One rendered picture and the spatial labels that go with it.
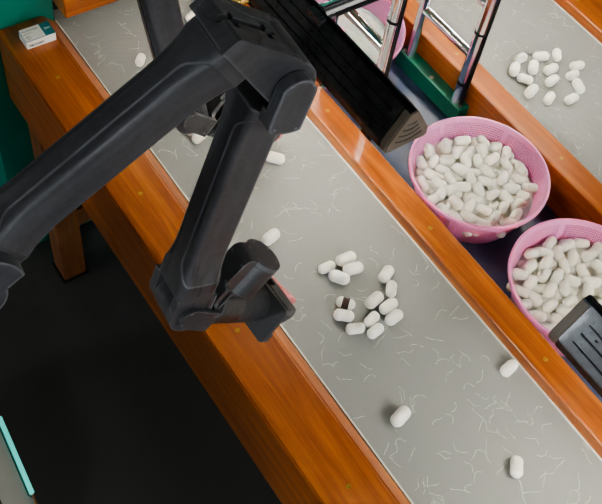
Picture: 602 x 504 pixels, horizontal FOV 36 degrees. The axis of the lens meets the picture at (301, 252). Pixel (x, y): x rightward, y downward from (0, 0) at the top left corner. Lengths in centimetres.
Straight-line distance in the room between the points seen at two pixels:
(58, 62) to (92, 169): 94
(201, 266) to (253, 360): 36
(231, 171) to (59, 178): 20
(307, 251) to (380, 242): 13
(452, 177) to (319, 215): 27
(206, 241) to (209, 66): 28
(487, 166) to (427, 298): 33
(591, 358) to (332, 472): 42
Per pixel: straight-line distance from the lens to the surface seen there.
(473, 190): 177
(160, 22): 139
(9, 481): 193
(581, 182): 181
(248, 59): 89
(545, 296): 167
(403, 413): 146
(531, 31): 211
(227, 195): 104
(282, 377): 145
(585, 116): 197
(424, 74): 197
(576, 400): 155
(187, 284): 114
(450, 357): 155
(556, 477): 151
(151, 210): 161
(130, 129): 90
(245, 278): 121
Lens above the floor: 206
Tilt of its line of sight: 55 degrees down
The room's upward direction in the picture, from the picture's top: 11 degrees clockwise
